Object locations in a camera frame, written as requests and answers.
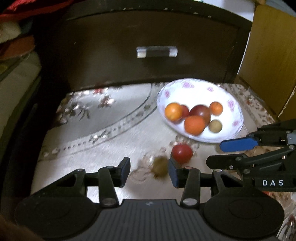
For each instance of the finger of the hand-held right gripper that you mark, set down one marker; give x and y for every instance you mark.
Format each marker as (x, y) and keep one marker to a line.
(222, 161)
(238, 143)

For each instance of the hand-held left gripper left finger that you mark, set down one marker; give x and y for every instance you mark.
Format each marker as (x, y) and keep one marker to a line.
(126, 170)

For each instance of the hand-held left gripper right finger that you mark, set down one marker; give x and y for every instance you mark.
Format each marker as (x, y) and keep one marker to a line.
(173, 175)

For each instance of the tan longan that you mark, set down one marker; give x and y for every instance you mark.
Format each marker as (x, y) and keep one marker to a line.
(215, 126)
(160, 166)

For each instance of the small red tomato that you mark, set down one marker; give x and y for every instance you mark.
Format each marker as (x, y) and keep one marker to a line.
(185, 111)
(182, 153)

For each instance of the white floral plate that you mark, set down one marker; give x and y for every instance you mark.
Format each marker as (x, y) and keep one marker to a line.
(231, 115)

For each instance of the small orange mandarin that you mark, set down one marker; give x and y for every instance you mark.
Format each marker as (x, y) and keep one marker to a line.
(216, 108)

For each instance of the large dark red tomato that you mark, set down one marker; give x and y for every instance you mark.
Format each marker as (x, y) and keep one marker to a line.
(200, 112)

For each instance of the beige floral mat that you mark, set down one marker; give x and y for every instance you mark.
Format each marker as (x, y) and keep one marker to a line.
(97, 129)

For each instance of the yellow wooden cabinet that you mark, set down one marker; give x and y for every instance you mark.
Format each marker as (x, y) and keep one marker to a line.
(270, 58)

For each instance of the dark wooden nightstand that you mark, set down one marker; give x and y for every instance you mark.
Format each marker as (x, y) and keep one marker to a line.
(104, 41)

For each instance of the stack of folded cloths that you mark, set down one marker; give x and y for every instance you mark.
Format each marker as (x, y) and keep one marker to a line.
(13, 41)

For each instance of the red cloth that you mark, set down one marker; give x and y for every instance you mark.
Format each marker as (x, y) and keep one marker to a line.
(25, 8)

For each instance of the dark bed frame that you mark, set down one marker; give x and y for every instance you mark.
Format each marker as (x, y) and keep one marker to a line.
(25, 143)

